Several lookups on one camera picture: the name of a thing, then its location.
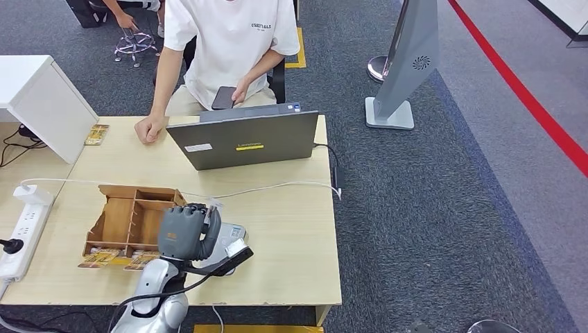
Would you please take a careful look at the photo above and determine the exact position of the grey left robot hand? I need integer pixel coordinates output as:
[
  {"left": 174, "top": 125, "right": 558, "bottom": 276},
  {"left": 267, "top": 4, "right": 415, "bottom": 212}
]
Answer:
[{"left": 157, "top": 204, "right": 223, "bottom": 262}]

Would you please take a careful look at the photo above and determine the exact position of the person's right hand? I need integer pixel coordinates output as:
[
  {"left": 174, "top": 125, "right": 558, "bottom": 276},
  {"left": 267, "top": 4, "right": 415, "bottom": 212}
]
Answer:
[{"left": 134, "top": 114, "right": 165, "bottom": 146}]

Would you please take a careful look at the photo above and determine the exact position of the person's left hand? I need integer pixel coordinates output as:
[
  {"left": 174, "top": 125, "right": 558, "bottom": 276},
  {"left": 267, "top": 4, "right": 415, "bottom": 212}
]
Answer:
[{"left": 231, "top": 77, "right": 252, "bottom": 107}]

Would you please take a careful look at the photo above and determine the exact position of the black smartphone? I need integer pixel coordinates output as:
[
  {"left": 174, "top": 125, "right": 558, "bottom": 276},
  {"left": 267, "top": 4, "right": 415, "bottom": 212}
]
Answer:
[{"left": 211, "top": 85, "right": 238, "bottom": 111}]

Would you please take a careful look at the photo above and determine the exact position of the person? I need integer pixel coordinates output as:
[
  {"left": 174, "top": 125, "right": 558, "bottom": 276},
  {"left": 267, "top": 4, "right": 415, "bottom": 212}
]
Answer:
[
  {"left": 101, "top": 0, "right": 165, "bottom": 39},
  {"left": 134, "top": 0, "right": 302, "bottom": 146}
]

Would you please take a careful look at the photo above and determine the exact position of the grey white card reader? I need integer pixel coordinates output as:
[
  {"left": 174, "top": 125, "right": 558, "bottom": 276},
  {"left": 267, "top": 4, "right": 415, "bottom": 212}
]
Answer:
[{"left": 193, "top": 223, "right": 248, "bottom": 277}]

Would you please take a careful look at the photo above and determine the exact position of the wooden card organizer box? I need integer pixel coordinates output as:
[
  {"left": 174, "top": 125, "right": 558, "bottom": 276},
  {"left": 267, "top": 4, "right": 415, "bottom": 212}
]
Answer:
[{"left": 83, "top": 185, "right": 189, "bottom": 259}]

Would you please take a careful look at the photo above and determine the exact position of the grey laptop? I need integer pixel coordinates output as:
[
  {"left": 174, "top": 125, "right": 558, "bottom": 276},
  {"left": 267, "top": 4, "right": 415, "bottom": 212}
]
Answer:
[{"left": 166, "top": 101, "right": 320, "bottom": 171}]

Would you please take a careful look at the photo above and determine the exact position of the yellow floor tape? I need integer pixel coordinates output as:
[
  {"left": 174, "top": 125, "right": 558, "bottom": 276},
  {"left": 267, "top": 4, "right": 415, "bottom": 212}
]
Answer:
[
  {"left": 284, "top": 26, "right": 307, "bottom": 70},
  {"left": 193, "top": 324, "right": 325, "bottom": 333}
]

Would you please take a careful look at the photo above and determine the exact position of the chrome stool base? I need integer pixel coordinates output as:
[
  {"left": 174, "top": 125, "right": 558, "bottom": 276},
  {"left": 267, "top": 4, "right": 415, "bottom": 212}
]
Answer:
[{"left": 114, "top": 28, "right": 159, "bottom": 69}]

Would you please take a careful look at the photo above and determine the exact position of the white desk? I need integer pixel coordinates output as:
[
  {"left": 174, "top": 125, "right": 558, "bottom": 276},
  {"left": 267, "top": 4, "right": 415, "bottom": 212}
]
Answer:
[{"left": 0, "top": 55, "right": 100, "bottom": 165}]

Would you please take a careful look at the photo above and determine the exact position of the white charger plug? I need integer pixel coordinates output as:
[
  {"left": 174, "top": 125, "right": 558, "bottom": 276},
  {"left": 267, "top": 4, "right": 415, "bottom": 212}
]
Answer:
[{"left": 12, "top": 185, "right": 54, "bottom": 206}]

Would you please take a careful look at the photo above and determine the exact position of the black bag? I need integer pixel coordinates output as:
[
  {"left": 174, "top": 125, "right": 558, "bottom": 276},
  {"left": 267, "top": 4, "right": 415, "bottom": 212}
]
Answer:
[{"left": 64, "top": 0, "right": 110, "bottom": 29}]

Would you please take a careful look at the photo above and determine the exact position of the chrome stanchion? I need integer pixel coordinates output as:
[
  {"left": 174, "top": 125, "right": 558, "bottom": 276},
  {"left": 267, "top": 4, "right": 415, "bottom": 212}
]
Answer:
[{"left": 366, "top": 0, "right": 410, "bottom": 85}]

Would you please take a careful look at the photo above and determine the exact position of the white power strip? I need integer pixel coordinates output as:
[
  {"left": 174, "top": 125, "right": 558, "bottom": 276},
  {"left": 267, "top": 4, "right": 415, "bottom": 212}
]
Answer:
[{"left": 0, "top": 202, "right": 53, "bottom": 282}]

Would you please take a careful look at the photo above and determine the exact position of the black power plug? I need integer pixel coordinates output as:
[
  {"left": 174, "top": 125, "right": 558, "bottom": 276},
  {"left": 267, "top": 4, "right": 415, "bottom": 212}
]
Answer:
[{"left": 0, "top": 238, "right": 25, "bottom": 255}]

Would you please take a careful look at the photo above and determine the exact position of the grey standing kiosk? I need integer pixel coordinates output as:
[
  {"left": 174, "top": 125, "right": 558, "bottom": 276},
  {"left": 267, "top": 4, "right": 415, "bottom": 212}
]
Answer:
[{"left": 365, "top": 0, "right": 440, "bottom": 131}]

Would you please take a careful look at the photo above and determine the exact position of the red floor tape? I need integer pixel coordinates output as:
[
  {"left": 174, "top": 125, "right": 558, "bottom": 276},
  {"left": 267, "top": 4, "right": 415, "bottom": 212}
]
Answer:
[{"left": 447, "top": 0, "right": 588, "bottom": 179}]

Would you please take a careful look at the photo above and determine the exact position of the chrome stanchion base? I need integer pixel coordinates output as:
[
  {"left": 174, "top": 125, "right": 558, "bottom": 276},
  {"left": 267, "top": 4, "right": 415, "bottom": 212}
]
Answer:
[{"left": 466, "top": 319, "right": 524, "bottom": 333}]

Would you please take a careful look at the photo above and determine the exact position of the white partition panel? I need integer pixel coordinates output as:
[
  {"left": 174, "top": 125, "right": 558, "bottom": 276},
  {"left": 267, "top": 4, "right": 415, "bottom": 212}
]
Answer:
[{"left": 528, "top": 0, "right": 588, "bottom": 49}]

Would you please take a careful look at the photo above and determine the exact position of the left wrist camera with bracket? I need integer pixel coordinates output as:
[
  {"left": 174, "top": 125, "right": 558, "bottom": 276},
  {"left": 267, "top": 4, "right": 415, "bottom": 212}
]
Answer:
[{"left": 183, "top": 238, "right": 255, "bottom": 278}]

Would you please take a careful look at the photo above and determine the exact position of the thin white hanging cable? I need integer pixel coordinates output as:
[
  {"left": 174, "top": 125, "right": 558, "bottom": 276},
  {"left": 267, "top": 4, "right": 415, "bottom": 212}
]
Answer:
[{"left": 211, "top": 305, "right": 225, "bottom": 333}]

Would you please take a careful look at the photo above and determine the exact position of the long white cable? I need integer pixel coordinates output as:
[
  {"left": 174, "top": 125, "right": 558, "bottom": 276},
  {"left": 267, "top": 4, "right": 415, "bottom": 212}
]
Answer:
[{"left": 19, "top": 178, "right": 343, "bottom": 201}]

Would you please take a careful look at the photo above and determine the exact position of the tangle of black cables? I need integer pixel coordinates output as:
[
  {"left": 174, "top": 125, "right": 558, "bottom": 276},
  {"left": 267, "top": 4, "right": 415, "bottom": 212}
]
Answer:
[{"left": 0, "top": 125, "right": 49, "bottom": 169}]

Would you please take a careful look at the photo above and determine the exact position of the black laptop power cable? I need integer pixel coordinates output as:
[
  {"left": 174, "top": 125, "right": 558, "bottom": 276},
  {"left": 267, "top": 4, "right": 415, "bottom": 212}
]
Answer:
[{"left": 313, "top": 143, "right": 345, "bottom": 190}]

